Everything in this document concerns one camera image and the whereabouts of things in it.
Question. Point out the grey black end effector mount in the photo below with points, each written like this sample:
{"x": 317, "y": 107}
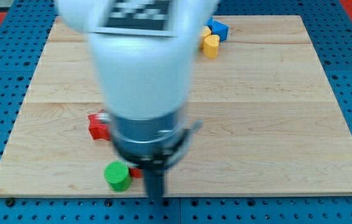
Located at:
{"x": 155, "y": 143}

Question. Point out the black pusher rod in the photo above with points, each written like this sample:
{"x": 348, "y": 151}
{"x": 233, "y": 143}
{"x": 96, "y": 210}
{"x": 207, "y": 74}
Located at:
{"x": 154, "y": 183}

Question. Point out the red circle block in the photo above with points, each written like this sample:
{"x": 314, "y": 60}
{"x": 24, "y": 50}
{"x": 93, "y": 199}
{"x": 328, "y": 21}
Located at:
{"x": 135, "y": 173}

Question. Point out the red star block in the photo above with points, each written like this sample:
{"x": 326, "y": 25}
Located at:
{"x": 96, "y": 128}

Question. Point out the yellow block behind arm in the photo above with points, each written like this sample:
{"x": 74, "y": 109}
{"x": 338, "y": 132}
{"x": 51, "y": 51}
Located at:
{"x": 205, "y": 33}

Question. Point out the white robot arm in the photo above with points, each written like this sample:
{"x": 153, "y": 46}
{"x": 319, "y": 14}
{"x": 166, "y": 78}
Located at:
{"x": 143, "y": 53}

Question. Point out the blue block behind arm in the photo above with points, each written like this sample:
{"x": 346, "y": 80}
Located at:
{"x": 209, "y": 23}

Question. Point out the green cylinder block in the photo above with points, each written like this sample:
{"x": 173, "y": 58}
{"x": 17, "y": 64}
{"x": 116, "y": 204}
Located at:
{"x": 117, "y": 176}

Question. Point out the yellow heart block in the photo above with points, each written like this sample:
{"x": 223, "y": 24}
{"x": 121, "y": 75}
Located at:
{"x": 210, "y": 46}

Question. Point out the blue triangle block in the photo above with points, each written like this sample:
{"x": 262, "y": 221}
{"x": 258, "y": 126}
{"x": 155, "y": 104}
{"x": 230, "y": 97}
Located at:
{"x": 220, "y": 29}

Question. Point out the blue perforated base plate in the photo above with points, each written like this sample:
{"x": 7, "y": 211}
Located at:
{"x": 23, "y": 34}

